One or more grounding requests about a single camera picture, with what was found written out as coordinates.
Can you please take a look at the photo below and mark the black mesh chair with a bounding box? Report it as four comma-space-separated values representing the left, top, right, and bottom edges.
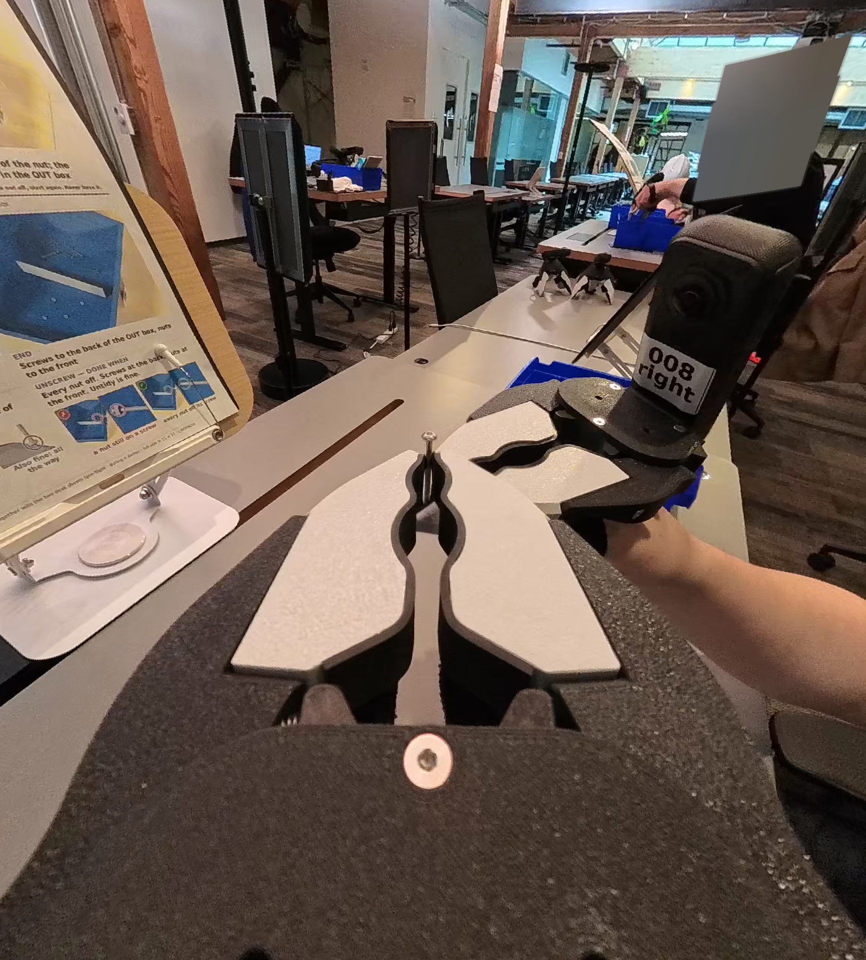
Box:
418, 191, 500, 327

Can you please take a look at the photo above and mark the wooden pillar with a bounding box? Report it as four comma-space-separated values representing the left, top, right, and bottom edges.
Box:
91, 0, 225, 320
474, 0, 515, 159

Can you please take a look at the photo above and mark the monitor on black floor stand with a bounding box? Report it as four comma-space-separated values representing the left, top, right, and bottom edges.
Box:
234, 112, 332, 402

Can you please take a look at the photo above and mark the spare hand-held gripper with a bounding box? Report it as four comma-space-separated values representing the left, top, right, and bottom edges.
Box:
532, 251, 575, 297
572, 253, 617, 305

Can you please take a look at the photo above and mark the printed instruction sheet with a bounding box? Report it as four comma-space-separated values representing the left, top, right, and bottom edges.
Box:
0, 0, 240, 560

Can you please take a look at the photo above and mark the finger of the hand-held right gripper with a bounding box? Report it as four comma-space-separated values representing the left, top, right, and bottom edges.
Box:
490, 444, 630, 520
437, 400, 559, 470

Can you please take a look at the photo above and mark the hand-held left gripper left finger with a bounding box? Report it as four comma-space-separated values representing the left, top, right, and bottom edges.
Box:
229, 448, 425, 685

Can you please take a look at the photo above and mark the person's right forearm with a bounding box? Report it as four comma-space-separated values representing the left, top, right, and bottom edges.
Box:
604, 508, 866, 740

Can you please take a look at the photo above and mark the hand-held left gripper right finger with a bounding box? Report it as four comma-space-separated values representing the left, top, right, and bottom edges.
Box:
435, 448, 623, 689

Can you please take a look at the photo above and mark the black-backed document stand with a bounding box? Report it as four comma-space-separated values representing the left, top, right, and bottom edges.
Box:
572, 273, 662, 380

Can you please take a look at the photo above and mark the tan coat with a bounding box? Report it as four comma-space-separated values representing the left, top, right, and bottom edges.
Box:
763, 191, 866, 384

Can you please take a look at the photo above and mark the black office chair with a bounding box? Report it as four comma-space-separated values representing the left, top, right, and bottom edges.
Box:
283, 120, 365, 324

